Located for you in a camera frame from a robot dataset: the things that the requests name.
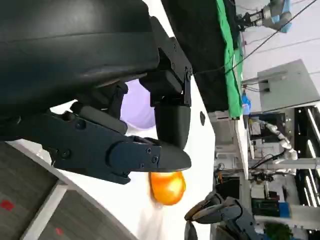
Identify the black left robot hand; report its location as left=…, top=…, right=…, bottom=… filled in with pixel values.
left=0, top=0, right=194, bottom=185

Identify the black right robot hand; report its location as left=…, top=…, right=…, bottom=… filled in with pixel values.
left=184, top=191, right=261, bottom=240

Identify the orange toy bread roll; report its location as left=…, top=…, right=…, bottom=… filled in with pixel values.
left=149, top=170, right=187, bottom=206

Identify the lilac plate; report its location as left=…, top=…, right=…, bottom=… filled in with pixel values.
left=119, top=79, right=157, bottom=131

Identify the blue bag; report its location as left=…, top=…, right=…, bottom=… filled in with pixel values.
left=241, top=91, right=252, bottom=116

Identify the green cloth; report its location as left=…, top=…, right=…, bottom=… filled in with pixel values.
left=216, top=0, right=245, bottom=120

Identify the black cloth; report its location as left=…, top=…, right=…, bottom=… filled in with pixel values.
left=161, top=0, right=241, bottom=114

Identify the grey machine cabinet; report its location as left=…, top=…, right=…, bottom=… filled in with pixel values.
left=242, top=59, right=320, bottom=113

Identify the thin black cable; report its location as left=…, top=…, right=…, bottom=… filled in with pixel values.
left=192, top=0, right=319, bottom=75

